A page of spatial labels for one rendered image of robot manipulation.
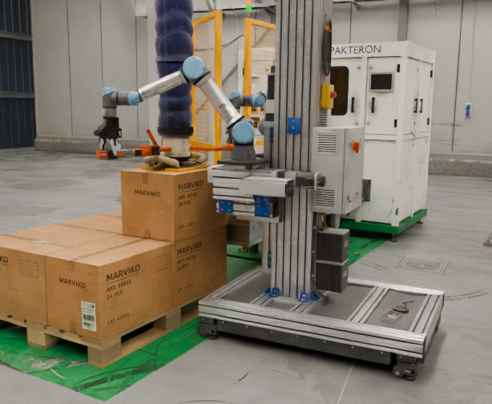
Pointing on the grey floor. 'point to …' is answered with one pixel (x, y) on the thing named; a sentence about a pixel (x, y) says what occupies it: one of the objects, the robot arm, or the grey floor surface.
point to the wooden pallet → (170, 318)
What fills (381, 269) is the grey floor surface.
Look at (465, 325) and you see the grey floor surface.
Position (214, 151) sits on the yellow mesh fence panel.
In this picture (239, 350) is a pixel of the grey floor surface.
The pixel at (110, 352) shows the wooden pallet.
